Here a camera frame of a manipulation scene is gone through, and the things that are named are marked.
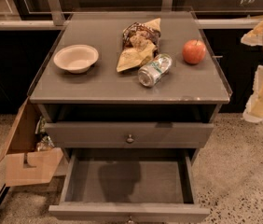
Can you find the silver green 7up can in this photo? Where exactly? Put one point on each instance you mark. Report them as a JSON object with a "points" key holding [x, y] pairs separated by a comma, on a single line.
{"points": [[150, 73]]}

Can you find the brown yellow chip bag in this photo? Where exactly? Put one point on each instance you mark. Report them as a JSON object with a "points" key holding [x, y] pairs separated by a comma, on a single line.
{"points": [[140, 44]]}

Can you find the grey drawer cabinet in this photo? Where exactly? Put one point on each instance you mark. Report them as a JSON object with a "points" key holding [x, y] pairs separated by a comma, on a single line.
{"points": [[188, 93]]}

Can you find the round metal drawer knob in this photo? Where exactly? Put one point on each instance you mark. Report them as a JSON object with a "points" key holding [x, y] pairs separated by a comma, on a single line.
{"points": [[129, 139]]}

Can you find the open grey middle drawer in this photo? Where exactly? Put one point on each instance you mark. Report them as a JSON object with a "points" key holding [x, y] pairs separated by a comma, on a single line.
{"points": [[129, 185]]}

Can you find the closed grey top drawer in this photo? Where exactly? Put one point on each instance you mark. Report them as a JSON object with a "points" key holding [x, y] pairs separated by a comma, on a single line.
{"points": [[114, 134]]}

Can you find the red apple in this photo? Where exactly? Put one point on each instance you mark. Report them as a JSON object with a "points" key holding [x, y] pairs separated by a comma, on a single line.
{"points": [[194, 51]]}

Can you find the beige paper bowl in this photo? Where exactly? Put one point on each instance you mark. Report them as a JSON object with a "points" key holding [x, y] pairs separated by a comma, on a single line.
{"points": [[76, 59]]}

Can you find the crumpled wrappers in box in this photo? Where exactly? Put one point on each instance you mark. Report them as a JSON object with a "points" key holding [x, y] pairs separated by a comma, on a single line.
{"points": [[43, 141]]}

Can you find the open cardboard box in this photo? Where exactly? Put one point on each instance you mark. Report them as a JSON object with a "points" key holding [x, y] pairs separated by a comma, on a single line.
{"points": [[24, 164]]}

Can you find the metal railing frame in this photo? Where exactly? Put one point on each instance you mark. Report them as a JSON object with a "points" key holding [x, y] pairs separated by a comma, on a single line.
{"points": [[44, 19]]}

